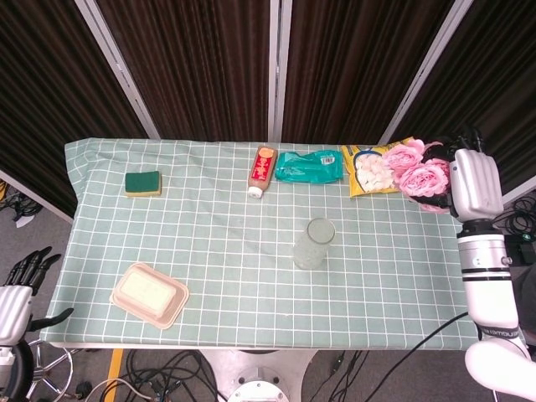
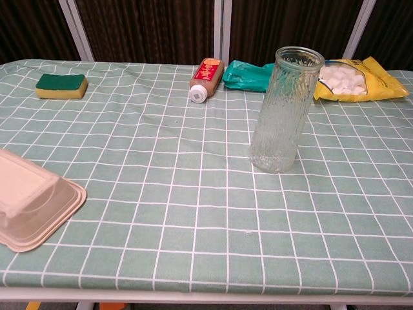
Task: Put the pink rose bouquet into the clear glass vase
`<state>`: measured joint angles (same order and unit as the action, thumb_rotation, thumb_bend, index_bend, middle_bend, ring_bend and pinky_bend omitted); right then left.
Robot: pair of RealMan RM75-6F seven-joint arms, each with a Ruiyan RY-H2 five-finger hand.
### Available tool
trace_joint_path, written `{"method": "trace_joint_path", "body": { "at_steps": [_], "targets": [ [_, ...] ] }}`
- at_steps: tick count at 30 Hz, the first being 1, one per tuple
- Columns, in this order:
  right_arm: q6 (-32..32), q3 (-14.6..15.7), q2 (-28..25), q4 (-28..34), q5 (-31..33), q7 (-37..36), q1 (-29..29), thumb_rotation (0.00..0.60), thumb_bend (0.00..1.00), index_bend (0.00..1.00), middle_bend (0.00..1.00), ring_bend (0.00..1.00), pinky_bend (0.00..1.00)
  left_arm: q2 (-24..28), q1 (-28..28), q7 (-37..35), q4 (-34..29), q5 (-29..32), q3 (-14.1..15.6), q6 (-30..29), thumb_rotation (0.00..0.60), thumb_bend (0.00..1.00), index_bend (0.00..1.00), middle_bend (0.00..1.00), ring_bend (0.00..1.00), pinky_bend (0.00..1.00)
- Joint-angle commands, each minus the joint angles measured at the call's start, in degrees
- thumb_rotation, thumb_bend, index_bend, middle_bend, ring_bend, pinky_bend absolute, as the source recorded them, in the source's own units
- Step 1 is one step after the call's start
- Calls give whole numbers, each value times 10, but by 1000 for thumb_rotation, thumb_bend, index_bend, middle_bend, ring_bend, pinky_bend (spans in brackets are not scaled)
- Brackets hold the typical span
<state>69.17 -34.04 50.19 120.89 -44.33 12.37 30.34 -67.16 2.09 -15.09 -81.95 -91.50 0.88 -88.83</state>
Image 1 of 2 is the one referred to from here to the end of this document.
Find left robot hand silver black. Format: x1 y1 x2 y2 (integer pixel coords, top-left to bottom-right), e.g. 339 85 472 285
0 245 75 347

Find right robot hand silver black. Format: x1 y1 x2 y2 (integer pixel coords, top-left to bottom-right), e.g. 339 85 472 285
418 128 504 221

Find pink artificial flower bouquet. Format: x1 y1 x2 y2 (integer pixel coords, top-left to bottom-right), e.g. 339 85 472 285
383 137 453 214

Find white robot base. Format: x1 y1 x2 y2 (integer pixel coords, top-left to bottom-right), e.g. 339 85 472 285
200 349 319 402

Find clear glass vase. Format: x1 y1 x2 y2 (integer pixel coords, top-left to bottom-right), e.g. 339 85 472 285
292 217 337 271

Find chrome stool base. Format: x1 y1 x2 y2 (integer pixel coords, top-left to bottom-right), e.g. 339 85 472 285
24 338 75 402

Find yellow bag white candies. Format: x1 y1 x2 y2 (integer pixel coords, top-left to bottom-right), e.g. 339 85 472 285
340 137 420 198

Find cream soap bar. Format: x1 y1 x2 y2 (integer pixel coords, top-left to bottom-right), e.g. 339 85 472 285
119 267 177 318

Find beige soap tray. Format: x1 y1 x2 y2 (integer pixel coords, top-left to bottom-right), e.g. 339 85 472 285
109 261 190 331

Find teal snack bag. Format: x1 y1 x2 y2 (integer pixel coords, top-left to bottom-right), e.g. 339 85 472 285
274 149 345 184

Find green yellow sponge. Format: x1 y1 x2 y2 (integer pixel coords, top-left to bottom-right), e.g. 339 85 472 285
124 170 162 198

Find sauce bottle red label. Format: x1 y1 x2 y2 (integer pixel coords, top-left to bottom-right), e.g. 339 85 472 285
247 145 279 199

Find green checked tablecloth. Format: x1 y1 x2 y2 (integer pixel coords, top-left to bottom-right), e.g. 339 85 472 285
39 137 482 352

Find black floor cable bundle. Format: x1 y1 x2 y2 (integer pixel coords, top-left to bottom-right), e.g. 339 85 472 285
75 349 229 402
492 194 536 244
0 179 42 223
324 350 372 402

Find brown partition panel silver frame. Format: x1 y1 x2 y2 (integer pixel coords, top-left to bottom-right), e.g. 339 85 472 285
0 0 161 224
95 0 281 142
279 0 456 144
379 0 536 206

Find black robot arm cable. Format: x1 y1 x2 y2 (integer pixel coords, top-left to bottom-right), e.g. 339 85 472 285
391 312 470 402

